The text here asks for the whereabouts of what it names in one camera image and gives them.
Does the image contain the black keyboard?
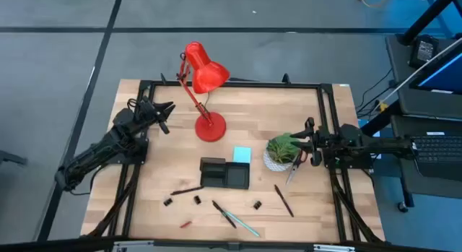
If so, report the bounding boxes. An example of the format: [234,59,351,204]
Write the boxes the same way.
[406,131,462,181]

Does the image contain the teal pen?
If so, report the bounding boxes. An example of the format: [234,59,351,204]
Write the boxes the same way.
[222,209,261,238]

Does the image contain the black computer monitor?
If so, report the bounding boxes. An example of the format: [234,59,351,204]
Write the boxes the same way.
[409,45,462,96]

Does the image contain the black power adapter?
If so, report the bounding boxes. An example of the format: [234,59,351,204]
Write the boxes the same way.
[409,34,440,68]

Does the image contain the red handled scissors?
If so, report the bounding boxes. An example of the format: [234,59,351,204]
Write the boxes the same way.
[285,149,310,186]

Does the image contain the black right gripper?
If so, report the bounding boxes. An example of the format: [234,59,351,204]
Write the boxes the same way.
[289,116,328,168]

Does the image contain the black pen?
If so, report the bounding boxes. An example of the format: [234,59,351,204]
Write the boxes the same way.
[211,199,238,230]
[273,183,295,218]
[170,185,205,196]

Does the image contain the black mesh desk organizer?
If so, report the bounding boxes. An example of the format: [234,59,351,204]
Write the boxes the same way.
[199,157,251,191]

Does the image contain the black aluminium table frame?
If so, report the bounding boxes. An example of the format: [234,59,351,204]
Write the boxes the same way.
[84,73,386,246]

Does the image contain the black monitor cart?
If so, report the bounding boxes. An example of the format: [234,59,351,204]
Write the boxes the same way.
[385,34,462,120]

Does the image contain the black floor cables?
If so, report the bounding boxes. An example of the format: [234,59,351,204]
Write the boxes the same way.
[355,67,398,114]

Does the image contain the teal sticky note pad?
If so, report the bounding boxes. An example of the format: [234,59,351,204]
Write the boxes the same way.
[232,146,253,165]

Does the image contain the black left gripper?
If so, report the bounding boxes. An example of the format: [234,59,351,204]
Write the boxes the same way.
[139,97,177,135]

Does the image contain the white cable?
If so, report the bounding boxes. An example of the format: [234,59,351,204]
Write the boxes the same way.
[373,37,462,114]

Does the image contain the black rig crossbar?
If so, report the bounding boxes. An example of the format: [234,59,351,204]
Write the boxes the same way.
[0,236,462,252]

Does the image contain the green plant in white pot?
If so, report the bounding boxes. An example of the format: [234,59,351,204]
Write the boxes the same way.
[262,132,303,173]

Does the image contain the black furniture leg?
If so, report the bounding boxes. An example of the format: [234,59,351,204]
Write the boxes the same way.
[0,149,29,167]

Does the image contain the black rig post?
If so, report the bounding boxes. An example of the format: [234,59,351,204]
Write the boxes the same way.
[396,0,462,46]

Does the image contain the yellow cable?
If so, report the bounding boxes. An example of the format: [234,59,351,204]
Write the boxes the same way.
[356,0,394,8]

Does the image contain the black keyboard desk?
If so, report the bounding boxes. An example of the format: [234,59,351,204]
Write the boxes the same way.
[391,114,462,207]

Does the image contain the red desk lamp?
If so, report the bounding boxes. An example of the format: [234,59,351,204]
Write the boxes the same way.
[175,40,231,143]

